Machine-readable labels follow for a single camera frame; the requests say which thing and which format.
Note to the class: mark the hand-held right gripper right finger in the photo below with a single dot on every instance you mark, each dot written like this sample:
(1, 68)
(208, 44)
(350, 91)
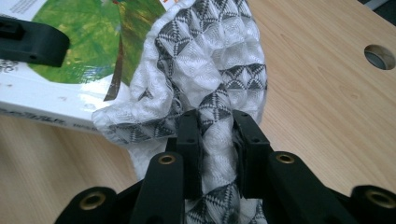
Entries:
(253, 161)

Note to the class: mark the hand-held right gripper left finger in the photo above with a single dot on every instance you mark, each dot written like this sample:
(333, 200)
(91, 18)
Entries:
(191, 155)

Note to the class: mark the caterpillar picture book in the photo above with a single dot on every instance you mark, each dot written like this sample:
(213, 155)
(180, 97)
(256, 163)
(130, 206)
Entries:
(87, 37)

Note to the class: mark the white patterned cloth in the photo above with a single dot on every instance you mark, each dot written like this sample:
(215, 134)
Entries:
(202, 62)

